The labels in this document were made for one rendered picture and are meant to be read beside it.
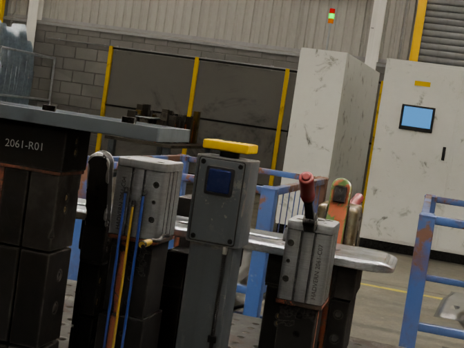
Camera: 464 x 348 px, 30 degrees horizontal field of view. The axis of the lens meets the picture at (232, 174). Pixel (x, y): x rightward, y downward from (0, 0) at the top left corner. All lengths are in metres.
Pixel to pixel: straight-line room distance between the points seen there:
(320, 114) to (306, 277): 8.02
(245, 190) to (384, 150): 8.12
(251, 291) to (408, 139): 6.06
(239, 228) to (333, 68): 8.19
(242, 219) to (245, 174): 0.06
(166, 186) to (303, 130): 8.01
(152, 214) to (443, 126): 7.97
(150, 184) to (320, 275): 0.28
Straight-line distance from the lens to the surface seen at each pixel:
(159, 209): 1.28
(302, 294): 1.25
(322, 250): 1.23
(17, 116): 1.15
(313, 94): 9.27
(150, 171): 1.28
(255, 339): 1.99
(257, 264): 3.24
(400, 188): 9.19
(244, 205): 1.09
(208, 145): 1.09
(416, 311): 3.14
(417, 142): 9.17
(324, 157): 9.22
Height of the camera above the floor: 1.20
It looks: 4 degrees down
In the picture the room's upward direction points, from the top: 8 degrees clockwise
